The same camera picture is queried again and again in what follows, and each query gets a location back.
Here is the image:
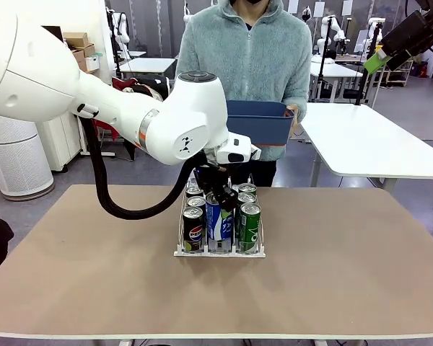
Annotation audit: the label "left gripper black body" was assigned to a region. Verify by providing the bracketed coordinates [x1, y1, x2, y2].
[196, 164, 234, 195]

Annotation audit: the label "wooden shelf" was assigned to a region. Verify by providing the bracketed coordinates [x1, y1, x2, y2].
[382, 61, 415, 87]

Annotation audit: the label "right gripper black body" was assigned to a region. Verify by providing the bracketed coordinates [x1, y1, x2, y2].
[407, 10, 433, 55]

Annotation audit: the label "blue Pocari Sweat can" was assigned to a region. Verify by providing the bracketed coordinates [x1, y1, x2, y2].
[204, 192, 236, 241]

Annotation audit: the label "black tripod stand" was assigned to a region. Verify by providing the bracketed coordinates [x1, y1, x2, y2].
[355, 21, 382, 106]

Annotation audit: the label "blue plastic bin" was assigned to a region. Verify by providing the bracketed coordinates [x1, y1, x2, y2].
[225, 99, 296, 147]

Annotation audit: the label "white air purifier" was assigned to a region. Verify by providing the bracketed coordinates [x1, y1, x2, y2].
[0, 111, 55, 202]

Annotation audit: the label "red and black clothes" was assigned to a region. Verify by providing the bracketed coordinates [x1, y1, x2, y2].
[111, 75, 174, 104]

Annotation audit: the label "white background table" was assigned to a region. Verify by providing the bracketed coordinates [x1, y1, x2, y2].
[310, 61, 364, 105]
[118, 57, 178, 79]

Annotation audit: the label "small white box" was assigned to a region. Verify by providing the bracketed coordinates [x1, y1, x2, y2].
[85, 53, 102, 73]

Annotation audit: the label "person in teal fleece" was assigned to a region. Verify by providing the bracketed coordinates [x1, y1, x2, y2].
[175, 0, 313, 187]

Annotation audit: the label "white side table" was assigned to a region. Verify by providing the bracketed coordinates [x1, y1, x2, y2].
[298, 102, 433, 194]

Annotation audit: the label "white clothes rack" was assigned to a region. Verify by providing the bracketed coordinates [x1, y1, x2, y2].
[81, 129, 116, 159]

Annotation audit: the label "person's left forearm teal sleeve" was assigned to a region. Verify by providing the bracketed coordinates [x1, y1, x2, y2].
[292, 82, 313, 125]

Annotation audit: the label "person's left hand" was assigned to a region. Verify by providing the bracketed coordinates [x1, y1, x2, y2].
[284, 104, 301, 141]

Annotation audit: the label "white cabinet desk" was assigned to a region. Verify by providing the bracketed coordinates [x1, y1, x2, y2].
[39, 115, 84, 172]

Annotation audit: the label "clear plastic can dispenser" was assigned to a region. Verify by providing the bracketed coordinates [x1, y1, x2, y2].
[172, 172, 266, 259]

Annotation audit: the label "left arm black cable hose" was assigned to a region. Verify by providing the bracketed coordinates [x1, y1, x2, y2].
[78, 114, 205, 221]

